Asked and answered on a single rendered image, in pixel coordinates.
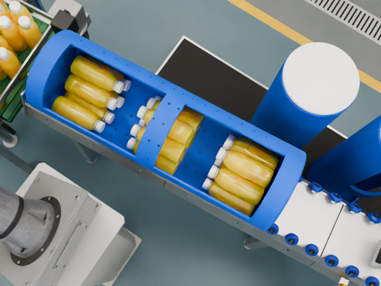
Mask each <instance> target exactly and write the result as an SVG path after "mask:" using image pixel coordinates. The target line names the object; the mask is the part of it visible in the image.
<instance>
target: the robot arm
mask: <svg viewBox="0 0 381 286"><path fill-rule="evenodd" d="M54 218H55V212H54V208H53V206H52V205H51V204H49V203H47V202H46V201H43V200H36V199H28V198H23V197H21V196H19V195H17V194H15V193H13V192H11V191H9V190H7V189H5V188H3V187H1V186H0V242H1V243H2V244H3V245H5V246H6V247H7V248H8V249H9V250H10V251H11V252H12V253H13V254H14V255H16V256H19V257H21V258H28V257H29V256H31V255H33V254H34V253H36V252H37V251H38V250H39V249H40V248H41V247H42V245H43V244H44V243H45V241H46V240H47V238H48V237H49V235H50V232H51V230H52V227H53V224H54Z"/></svg>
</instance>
